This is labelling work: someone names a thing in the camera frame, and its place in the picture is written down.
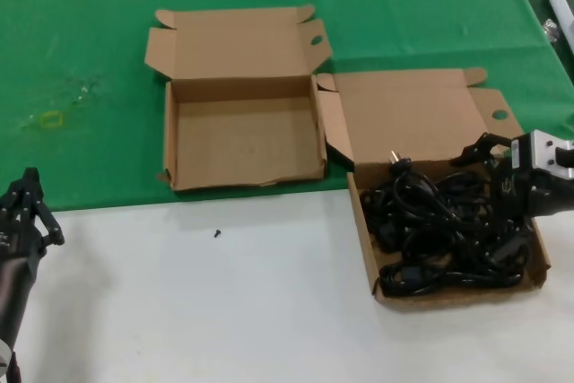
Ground grey aluminium bar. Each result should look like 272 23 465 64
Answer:
545 0 574 50

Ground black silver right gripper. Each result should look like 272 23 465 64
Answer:
448 129 574 245

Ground open brown cardboard box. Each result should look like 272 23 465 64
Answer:
316 67 552 311

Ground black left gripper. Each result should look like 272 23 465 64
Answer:
0 167 66 346

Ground cardboard box with torn edge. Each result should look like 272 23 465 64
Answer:
143 4 334 192

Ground green table cloth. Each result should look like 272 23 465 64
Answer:
0 0 574 218

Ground clear bag of metal parts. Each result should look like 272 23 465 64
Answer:
542 18 560 43

